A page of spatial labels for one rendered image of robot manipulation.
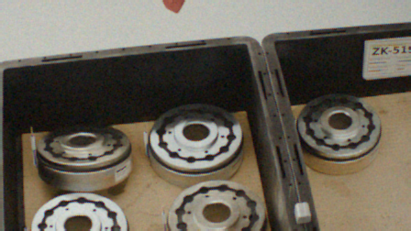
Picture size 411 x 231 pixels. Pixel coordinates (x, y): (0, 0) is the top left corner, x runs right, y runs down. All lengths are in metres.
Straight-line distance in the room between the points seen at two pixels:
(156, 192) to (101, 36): 0.46
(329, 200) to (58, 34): 0.59
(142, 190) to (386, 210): 0.28
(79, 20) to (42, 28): 0.06
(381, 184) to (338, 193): 0.05
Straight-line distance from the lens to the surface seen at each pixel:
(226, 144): 1.21
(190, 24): 1.62
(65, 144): 1.19
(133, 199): 1.20
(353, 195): 1.20
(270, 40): 1.23
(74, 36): 1.62
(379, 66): 1.29
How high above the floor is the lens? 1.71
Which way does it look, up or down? 42 degrees down
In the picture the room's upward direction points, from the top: 4 degrees counter-clockwise
